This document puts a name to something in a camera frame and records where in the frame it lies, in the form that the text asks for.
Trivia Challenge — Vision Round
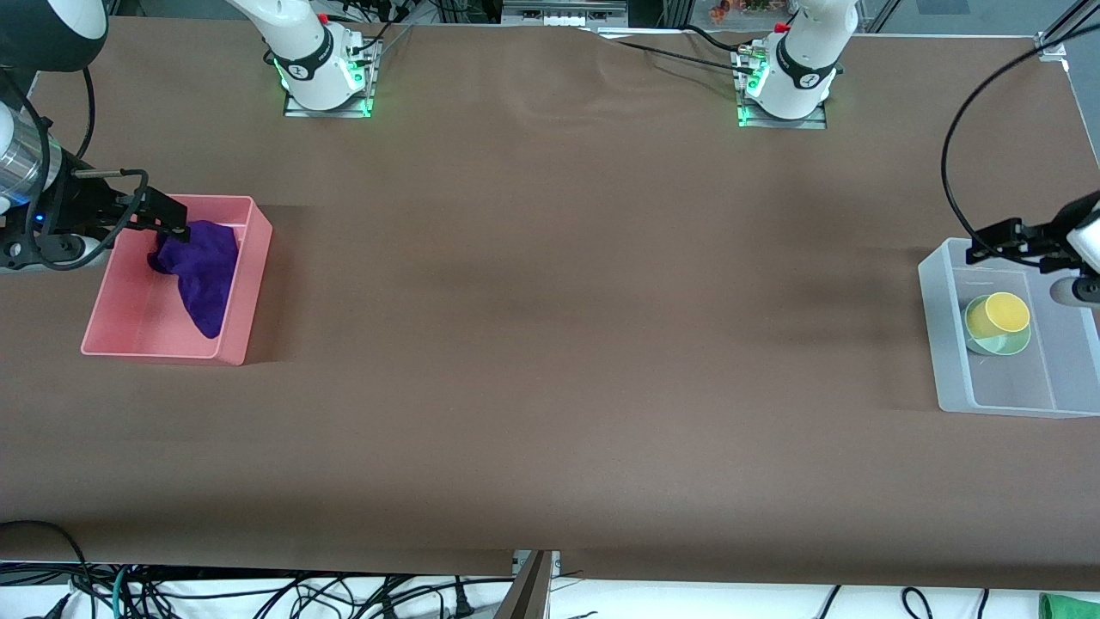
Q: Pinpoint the purple cloth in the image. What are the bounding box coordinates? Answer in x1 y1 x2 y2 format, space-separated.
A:
148 220 241 340

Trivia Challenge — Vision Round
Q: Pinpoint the yellow cup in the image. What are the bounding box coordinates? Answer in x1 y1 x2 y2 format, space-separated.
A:
966 291 1031 338

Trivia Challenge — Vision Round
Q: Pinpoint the green bowl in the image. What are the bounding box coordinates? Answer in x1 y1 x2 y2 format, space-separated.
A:
962 297 1032 357

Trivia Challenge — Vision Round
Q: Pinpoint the pink plastic bin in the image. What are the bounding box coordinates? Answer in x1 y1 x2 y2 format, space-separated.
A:
81 195 274 367

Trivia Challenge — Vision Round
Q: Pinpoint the clear plastic bin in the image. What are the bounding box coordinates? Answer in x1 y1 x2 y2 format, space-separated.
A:
918 238 1100 420

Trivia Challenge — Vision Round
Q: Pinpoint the green object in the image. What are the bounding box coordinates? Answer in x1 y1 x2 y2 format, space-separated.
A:
1038 591 1100 619

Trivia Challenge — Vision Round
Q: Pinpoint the brown table cover sheet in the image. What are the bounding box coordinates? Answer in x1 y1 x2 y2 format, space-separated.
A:
0 15 1100 592

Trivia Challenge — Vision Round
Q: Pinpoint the white power strip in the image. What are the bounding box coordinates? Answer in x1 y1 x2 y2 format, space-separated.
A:
503 0 628 27

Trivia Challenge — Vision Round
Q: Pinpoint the wooden table leg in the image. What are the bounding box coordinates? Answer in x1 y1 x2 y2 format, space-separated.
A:
494 550 555 619

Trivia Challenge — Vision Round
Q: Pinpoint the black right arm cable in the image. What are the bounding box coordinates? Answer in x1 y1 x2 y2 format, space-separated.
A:
0 67 151 272

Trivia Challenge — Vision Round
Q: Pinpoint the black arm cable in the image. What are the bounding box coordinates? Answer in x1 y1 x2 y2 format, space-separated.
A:
0 67 151 272
941 34 1100 246

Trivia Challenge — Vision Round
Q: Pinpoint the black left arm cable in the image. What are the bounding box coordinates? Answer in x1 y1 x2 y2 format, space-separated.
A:
941 34 1100 246

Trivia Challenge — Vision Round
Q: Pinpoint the thick black floor cable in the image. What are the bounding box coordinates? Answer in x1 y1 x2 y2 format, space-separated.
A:
0 519 91 603

